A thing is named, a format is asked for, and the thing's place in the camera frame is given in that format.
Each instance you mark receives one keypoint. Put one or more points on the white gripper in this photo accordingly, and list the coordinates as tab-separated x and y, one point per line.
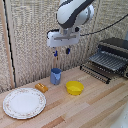
63	38

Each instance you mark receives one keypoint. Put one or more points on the blue cup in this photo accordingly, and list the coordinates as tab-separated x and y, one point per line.
55	76

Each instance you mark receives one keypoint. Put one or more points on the yellow bowl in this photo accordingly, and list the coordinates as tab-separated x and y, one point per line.
74	88

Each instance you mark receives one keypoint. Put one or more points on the orange bread piece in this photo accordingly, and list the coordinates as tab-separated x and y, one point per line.
41	87

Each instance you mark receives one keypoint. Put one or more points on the black metal rack appliance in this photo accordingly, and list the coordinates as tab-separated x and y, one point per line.
110	58

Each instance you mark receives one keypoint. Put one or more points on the white patterned plate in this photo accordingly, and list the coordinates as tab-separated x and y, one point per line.
24	103

